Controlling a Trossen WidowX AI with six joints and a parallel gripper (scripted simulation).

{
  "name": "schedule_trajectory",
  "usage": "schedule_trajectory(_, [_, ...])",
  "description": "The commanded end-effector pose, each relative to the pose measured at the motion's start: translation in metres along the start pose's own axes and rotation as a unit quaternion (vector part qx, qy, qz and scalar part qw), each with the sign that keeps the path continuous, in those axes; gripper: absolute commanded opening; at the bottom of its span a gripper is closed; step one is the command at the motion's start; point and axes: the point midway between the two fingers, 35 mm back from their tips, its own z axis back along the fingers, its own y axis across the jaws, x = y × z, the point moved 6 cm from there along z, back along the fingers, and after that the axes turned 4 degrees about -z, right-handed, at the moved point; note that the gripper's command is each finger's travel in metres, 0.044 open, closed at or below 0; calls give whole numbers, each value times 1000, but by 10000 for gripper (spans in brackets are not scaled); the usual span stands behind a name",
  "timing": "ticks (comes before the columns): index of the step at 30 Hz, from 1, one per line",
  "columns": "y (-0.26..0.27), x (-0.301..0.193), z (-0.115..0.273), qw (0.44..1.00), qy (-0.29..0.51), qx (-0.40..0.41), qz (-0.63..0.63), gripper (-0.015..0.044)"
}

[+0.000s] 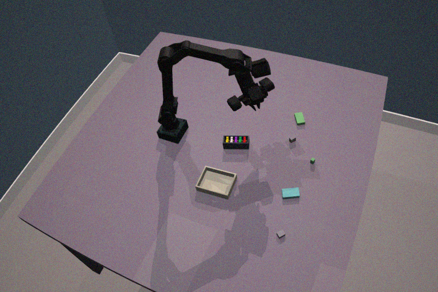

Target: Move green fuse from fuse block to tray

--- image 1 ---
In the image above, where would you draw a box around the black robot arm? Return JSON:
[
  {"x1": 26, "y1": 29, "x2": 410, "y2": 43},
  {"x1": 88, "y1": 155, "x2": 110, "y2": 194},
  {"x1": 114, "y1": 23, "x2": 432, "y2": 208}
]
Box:
[{"x1": 157, "y1": 40, "x2": 271, "y2": 133}]

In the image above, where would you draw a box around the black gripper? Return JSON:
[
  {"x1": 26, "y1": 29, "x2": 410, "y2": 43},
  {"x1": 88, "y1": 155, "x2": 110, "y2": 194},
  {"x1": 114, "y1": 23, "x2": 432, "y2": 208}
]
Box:
[{"x1": 227, "y1": 78, "x2": 275, "y2": 111}]

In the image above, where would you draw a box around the light teal flat rectangular block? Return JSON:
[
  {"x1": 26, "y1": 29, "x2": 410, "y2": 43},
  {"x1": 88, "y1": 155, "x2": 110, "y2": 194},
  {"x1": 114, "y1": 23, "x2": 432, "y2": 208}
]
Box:
[{"x1": 282, "y1": 187, "x2": 300, "y2": 200}]

